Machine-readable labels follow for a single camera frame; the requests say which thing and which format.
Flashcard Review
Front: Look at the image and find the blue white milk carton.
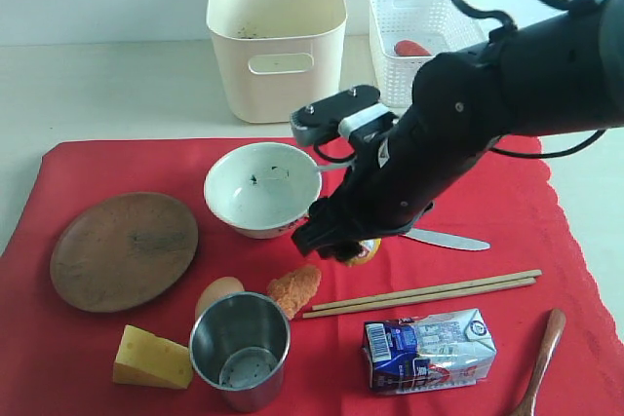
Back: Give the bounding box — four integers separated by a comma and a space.
362, 309, 497, 395

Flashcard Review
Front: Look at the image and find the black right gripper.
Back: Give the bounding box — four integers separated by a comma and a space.
292, 123, 434, 261

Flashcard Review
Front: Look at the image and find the upper wooden chopstick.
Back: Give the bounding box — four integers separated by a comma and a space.
308, 269, 542, 316

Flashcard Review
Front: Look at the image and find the brown egg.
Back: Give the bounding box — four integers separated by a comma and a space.
194, 276, 245, 320

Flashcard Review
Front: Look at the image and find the yellow lemon with sticker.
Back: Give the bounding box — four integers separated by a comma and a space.
340, 239, 381, 267

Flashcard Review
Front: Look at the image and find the yellow toy cheese wedge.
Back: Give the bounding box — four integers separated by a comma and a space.
112, 324, 194, 390

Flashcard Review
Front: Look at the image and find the brown wooden spoon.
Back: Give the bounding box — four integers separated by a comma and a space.
511, 308, 566, 416

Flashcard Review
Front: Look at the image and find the stainless steel cup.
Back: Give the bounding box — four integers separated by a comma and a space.
189, 291, 291, 413

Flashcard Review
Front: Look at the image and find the white perforated plastic basket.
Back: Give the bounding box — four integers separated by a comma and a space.
369, 0, 487, 109

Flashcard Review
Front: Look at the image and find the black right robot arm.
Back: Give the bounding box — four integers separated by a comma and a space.
291, 0, 623, 261

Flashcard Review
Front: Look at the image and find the red toy sausage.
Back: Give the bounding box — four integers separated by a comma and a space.
394, 40, 431, 57

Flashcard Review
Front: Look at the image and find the brown wooden plate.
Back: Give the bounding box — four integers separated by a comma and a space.
50, 192, 199, 313

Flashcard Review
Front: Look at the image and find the wooden chopstick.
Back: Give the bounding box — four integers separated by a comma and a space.
302, 278, 536, 319
308, 269, 542, 316

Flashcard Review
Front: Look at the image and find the cream plastic bin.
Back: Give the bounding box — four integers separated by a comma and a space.
206, 0, 347, 124

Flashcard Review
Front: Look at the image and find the white ceramic bowl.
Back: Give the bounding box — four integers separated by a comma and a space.
204, 142, 323, 240

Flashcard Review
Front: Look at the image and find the lower wooden chopstick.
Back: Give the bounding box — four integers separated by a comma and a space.
302, 278, 536, 319

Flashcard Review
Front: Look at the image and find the silver table knife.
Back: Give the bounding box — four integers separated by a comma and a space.
404, 228, 490, 251

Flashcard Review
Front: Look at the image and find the red tablecloth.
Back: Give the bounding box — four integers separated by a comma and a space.
1, 138, 623, 415

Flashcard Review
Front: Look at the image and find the orange fried chicken piece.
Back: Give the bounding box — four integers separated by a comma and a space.
267, 264, 322, 320

